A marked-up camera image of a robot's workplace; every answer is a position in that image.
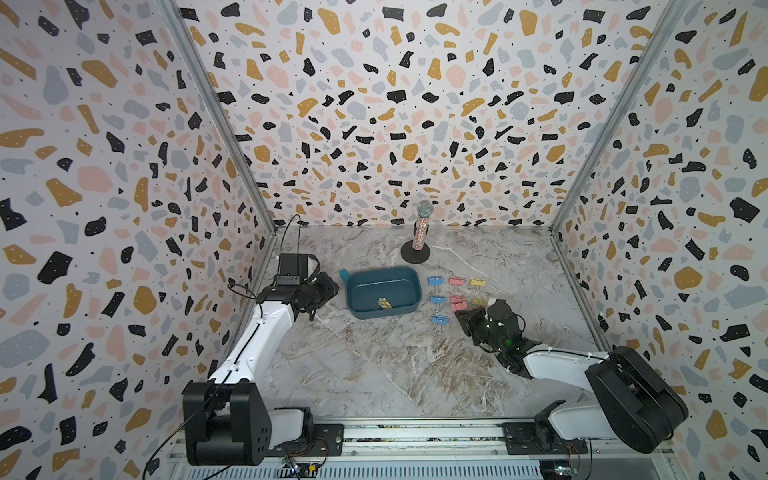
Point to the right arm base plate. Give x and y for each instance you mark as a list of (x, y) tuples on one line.
[(538, 438)]

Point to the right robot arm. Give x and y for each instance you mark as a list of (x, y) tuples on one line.
[(628, 400)]

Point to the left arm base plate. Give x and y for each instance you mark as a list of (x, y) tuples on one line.
[(321, 440)]

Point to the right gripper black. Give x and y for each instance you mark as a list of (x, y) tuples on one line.
[(471, 317)]

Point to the microphone on black stand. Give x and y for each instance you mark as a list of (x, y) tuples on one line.
[(416, 251)]

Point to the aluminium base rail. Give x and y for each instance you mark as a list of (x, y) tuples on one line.
[(440, 448)]

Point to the teal plastic storage box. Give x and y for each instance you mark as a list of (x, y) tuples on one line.
[(400, 285)]

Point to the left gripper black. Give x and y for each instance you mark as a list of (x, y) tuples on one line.
[(328, 288)]

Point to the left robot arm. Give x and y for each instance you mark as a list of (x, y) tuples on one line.
[(226, 421)]

